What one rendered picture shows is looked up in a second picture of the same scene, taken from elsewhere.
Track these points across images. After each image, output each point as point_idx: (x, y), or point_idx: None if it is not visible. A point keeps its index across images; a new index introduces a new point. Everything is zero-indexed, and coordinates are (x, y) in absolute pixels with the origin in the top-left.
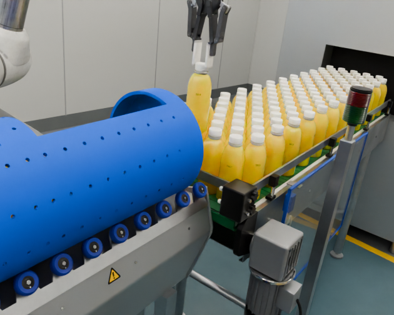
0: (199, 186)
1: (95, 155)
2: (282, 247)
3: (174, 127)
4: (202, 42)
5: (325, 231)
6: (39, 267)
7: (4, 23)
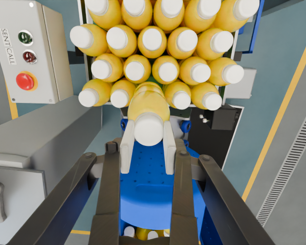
0: (187, 129)
1: None
2: (246, 98)
3: (201, 216)
4: (128, 145)
5: (261, 16)
6: None
7: None
